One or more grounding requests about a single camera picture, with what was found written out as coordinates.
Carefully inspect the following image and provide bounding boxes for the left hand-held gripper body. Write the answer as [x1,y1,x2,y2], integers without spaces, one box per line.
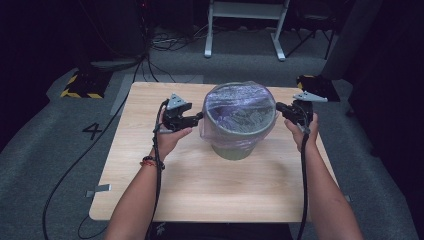
[162,93,194,133]

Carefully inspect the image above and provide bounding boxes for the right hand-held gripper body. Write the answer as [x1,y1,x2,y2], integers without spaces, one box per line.
[289,91,329,127]

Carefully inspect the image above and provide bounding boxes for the purple plastic trash bag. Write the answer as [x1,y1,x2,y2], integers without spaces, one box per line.
[199,80,279,150]

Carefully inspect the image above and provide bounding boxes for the grey round trash bin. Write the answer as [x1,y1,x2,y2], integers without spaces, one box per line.
[201,82,278,161]

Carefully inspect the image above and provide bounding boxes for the person's right hand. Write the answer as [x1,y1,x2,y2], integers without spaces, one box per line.
[283,112,320,154]

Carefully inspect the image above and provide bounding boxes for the person's left hand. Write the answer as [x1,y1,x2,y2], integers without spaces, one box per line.
[155,107,194,162]

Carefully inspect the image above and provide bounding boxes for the grey pillar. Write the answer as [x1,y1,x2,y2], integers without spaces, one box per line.
[320,0,384,81]

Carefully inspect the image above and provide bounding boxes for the black folding chair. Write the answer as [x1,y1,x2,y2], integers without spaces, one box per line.
[285,0,338,61]

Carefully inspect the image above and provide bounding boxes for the black base with yellow stripes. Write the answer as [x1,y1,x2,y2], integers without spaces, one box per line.
[60,69,113,100]

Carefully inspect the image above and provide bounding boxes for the grey tape strip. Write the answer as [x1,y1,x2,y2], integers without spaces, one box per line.
[85,183,112,198]

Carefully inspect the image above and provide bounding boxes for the red and black bead bracelet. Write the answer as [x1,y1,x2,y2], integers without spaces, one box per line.
[139,155,166,171]

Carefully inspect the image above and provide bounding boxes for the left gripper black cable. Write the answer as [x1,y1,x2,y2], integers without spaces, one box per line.
[145,98,170,240]

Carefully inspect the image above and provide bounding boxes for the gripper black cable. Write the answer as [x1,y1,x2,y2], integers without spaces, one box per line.
[295,105,312,240]
[145,98,170,240]

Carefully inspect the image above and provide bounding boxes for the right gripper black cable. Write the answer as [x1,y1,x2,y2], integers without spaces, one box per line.
[295,105,312,240]

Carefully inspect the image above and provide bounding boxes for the bundle of floor cables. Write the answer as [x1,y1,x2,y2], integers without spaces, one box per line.
[148,24,209,53]

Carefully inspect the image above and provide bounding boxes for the long black floor cable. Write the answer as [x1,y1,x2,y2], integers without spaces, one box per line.
[41,56,149,240]

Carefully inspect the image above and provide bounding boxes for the white metal stand frame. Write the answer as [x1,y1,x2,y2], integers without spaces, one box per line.
[203,0,292,62]

